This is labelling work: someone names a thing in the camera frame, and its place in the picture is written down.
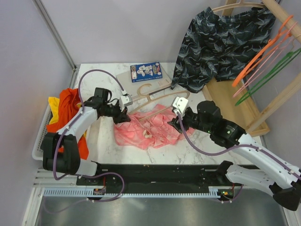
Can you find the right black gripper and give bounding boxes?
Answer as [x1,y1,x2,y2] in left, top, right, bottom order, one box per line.
[167,107,211,134]

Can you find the pink patterned shorts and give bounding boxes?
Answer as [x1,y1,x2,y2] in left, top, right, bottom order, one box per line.
[114,104,184,150]

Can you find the beige plastic hanger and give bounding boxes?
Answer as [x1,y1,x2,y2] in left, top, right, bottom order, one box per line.
[128,83,190,121]

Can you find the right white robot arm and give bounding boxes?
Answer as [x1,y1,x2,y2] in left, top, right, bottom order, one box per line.
[168,97,301,211]

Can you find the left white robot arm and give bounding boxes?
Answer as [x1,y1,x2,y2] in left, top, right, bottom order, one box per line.
[41,88,133,185]

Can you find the wooden hanger rack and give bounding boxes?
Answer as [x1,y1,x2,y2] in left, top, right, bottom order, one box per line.
[202,0,301,137]

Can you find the dark leaf-print shorts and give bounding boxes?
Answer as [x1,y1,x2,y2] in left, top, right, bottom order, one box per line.
[171,7,276,93]

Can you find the green plastic hanger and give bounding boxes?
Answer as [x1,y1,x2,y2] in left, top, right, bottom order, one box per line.
[235,48,301,106]

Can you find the orange plastic hanger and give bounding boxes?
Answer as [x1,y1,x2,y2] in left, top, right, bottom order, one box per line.
[232,15,293,87]

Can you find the beige hanger under dark shorts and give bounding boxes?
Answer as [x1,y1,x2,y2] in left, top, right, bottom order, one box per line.
[212,0,266,16]

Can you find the grey book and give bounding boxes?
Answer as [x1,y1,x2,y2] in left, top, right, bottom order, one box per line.
[116,71,171,97]

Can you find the blue booklet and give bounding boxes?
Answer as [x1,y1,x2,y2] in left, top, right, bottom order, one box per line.
[130,62,163,83]

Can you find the orange garment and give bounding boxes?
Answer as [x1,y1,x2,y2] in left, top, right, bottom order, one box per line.
[46,88,90,160]

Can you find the yellow garment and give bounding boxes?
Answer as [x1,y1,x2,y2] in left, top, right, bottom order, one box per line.
[48,97,60,124]

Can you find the white laundry basket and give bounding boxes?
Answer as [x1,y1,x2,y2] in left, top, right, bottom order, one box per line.
[32,105,52,161]

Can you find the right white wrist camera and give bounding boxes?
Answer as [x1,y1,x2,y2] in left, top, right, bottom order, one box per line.
[171,97,189,116]

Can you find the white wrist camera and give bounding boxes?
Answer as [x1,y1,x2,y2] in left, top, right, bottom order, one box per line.
[119,94,133,111]
[171,97,189,116]

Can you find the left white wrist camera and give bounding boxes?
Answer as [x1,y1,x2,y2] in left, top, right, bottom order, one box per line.
[119,94,133,111]

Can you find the white slotted cable duct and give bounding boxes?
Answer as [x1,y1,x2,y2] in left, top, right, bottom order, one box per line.
[43,187,221,198]

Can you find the pink wire hanger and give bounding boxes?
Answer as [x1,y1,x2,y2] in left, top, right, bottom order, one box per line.
[232,22,298,98]

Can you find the aluminium frame post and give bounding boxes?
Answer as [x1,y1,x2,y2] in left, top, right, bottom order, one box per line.
[34,0,78,71]

